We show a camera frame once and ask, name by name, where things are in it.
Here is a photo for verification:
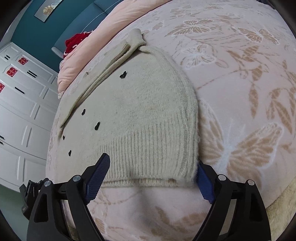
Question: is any pink butterfly bed blanket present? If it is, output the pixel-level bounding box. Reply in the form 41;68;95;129
46;0;296;241

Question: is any red garment on bed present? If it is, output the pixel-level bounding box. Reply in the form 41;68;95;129
63;31;92;58

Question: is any framed wall picture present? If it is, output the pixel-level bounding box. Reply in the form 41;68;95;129
34;0;62;23

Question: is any blue upholstered headboard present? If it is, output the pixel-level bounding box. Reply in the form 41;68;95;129
52;0;122;59

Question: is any cream fluffy rug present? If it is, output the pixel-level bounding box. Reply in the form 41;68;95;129
266;178;296;240

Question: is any white panelled wardrobe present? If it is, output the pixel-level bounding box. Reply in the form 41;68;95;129
0;42;59;191

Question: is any pink folded duvet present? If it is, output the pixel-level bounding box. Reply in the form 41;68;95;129
57;0;168;99

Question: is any beige knit heart sweater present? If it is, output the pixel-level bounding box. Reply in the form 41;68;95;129
47;29;198;187

